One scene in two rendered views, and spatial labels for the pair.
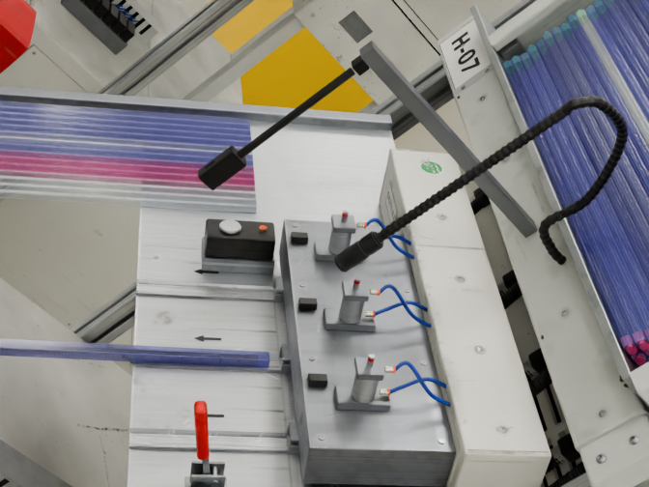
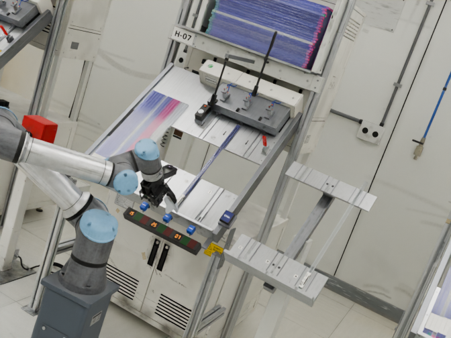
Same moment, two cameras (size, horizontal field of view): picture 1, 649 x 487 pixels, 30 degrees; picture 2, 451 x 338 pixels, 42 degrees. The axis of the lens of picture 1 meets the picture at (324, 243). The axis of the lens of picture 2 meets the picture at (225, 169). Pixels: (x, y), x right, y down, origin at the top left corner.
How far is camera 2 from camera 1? 1.67 m
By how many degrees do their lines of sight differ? 34
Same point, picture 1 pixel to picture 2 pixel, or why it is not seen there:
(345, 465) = (279, 126)
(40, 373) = not seen: hidden behind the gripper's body
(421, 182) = (214, 70)
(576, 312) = (282, 69)
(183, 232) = (186, 122)
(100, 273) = not seen: hidden behind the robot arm
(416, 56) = (92, 39)
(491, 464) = (297, 104)
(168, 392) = (235, 146)
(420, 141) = (23, 59)
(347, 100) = not seen: outside the picture
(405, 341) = (258, 100)
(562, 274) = (271, 64)
